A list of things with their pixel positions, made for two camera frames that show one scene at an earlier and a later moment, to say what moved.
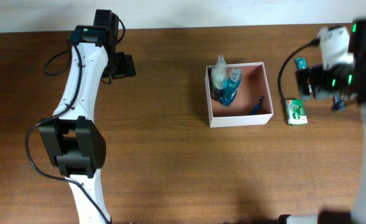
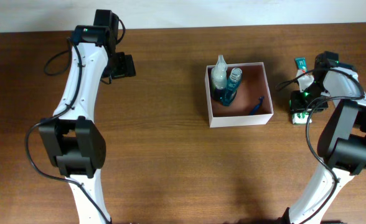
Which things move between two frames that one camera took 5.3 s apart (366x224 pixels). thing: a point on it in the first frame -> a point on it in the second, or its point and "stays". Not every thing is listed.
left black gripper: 126,65 stays
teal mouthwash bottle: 233,84 stays
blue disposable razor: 254,109 stays
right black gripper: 303,81 -> 303,107
